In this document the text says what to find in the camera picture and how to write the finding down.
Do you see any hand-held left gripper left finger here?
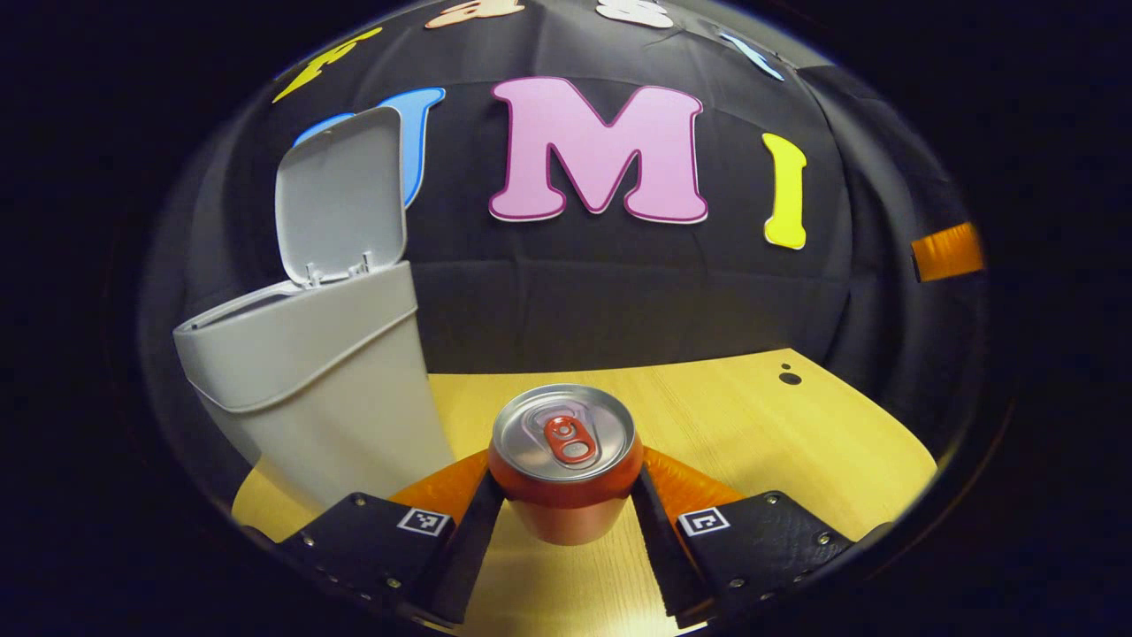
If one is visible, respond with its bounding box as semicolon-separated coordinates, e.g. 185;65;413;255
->
276;449;507;625

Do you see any white desktop garbage bin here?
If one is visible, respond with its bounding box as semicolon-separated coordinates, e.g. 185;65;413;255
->
172;106;456;514

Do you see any wooden desktop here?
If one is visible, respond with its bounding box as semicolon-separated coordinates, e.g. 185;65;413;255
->
232;348;938;637

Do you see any black backdrop cloth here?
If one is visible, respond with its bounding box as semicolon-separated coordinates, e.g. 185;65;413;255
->
141;0;987;532

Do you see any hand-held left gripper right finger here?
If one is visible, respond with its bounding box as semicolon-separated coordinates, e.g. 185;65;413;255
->
628;446;857;622

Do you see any red pop can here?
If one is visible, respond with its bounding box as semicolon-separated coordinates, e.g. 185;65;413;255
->
487;383;646;547

